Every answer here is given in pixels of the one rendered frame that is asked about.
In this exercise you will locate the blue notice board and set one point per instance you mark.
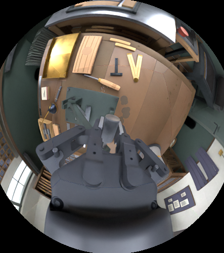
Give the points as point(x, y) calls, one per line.
point(180, 200)

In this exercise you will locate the dark grey slatted rack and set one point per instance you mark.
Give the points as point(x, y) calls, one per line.
point(38, 47)

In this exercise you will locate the long steel ruler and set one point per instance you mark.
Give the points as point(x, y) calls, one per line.
point(40, 94)

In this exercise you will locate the tan grooved wooden board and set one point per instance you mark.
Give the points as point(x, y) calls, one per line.
point(87, 55)

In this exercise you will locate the tan wooden strip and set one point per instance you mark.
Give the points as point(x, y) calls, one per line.
point(120, 41)
point(125, 47)

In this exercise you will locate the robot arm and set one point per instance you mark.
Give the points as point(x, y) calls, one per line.
point(155, 151)

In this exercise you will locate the small white red booklet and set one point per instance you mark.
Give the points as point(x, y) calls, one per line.
point(45, 93)

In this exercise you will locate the tan wooden block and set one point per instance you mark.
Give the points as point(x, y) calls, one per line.
point(56, 129)

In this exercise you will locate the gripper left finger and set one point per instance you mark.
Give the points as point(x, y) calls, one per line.
point(68, 136)

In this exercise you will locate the brass galley tray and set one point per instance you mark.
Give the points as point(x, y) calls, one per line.
point(60, 55)

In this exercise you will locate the wooden shelf red disc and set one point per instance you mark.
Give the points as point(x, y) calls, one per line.
point(184, 37)

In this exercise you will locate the white framed window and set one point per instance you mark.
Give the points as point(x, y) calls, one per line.
point(18, 185)

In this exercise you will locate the small grey metal bar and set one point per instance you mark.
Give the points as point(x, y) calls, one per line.
point(68, 126)

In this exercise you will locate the green slug cutter base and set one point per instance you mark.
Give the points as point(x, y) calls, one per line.
point(101, 100)

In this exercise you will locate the green lever stop block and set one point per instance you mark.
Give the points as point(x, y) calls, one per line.
point(112, 111)

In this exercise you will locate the brass folding rule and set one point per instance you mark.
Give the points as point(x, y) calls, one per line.
point(135, 73)

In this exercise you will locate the steel topped wooden table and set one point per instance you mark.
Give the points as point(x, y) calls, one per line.
point(107, 21)

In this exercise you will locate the grey metal tweezers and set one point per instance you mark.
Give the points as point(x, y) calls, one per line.
point(58, 93)

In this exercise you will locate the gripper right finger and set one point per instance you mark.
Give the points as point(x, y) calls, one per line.
point(143, 150)

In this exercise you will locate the small brass wall plate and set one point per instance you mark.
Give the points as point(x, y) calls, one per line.
point(220, 152)

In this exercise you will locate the wooden workbench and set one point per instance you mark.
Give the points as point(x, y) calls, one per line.
point(155, 102)

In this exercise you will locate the black oil can brass spout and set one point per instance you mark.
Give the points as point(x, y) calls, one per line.
point(52, 108)

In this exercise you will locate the black T-square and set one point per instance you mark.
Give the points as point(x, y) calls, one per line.
point(116, 69)

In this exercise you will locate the brass composing stick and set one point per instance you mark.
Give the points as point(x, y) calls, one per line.
point(44, 128)

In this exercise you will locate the dark grey printing press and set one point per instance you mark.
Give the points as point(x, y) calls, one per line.
point(210, 79)

